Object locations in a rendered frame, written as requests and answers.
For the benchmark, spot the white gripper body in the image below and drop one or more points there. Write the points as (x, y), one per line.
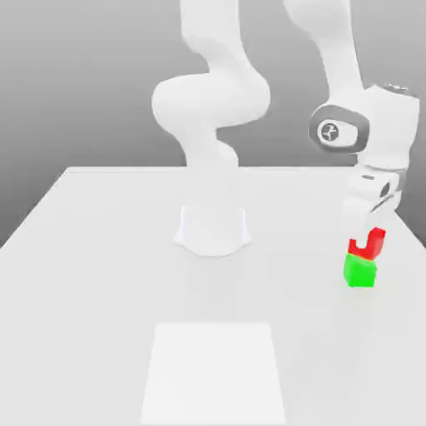
(354, 209)

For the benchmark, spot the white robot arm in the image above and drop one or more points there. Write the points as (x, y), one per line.
(213, 100)

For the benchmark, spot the small green cube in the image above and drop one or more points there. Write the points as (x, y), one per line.
(360, 273)

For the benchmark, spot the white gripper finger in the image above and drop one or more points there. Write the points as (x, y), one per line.
(362, 240)

